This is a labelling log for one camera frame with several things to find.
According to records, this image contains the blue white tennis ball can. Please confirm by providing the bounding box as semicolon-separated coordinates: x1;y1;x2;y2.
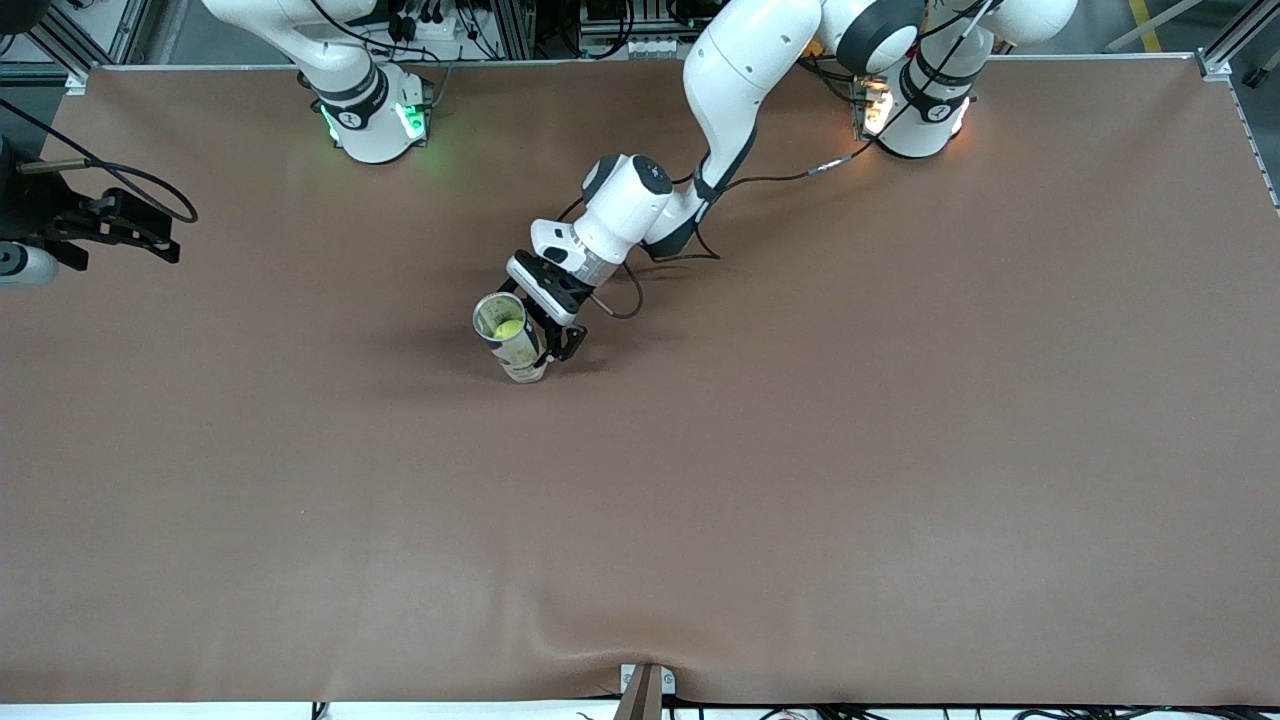
472;292;549;384

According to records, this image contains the brown table mat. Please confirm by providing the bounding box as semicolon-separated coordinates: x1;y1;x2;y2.
0;55;1280;706

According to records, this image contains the white power strip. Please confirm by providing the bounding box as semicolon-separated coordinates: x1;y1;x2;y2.
390;0;471;41

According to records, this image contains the aluminium frame profile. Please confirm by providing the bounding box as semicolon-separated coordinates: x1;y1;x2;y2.
0;0;151;96
1195;0;1280;83

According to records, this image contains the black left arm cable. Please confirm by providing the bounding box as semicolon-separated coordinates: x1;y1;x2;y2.
555;0;986;321

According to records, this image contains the aluminium frame post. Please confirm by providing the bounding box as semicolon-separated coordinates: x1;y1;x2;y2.
497;0;536;59

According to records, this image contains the grey metal clamp bracket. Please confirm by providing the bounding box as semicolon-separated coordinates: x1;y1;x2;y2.
612;662;677;720

